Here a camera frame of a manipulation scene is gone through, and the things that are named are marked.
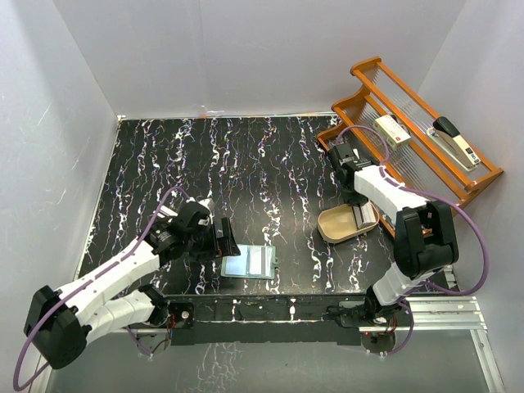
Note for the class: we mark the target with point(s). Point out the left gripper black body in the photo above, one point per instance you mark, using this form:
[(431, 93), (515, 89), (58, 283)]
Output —
[(202, 245)]

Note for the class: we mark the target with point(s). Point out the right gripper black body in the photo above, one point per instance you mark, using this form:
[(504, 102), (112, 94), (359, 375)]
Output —
[(350, 196)]

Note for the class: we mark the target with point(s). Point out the green card holder wallet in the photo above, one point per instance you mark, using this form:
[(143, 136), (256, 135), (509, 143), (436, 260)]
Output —
[(253, 262)]

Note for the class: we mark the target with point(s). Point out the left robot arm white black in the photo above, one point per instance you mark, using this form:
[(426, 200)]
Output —
[(61, 323)]

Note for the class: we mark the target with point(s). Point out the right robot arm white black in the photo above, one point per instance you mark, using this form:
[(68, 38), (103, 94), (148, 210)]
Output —
[(424, 235)]

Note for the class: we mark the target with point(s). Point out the stack of credit cards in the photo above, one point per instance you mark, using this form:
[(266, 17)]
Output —
[(364, 215)]

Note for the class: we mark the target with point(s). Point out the small white black stapler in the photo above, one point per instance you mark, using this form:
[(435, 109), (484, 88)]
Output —
[(166, 212)]

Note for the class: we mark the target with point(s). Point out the white staples box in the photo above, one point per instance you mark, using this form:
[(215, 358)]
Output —
[(392, 132)]

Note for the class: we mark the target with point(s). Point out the orange wooden shelf rack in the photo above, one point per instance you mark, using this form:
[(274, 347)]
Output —
[(422, 164)]

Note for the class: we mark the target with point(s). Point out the beige oval tray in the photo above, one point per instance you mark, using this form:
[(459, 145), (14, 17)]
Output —
[(337, 224)]

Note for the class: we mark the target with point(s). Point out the white black stapler on rack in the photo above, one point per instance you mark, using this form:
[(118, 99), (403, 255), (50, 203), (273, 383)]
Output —
[(448, 138)]

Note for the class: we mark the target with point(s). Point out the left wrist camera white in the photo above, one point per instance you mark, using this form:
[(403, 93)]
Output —
[(209, 204)]

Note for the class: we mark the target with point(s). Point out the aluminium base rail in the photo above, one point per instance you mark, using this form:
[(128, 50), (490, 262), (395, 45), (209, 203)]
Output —
[(276, 356)]

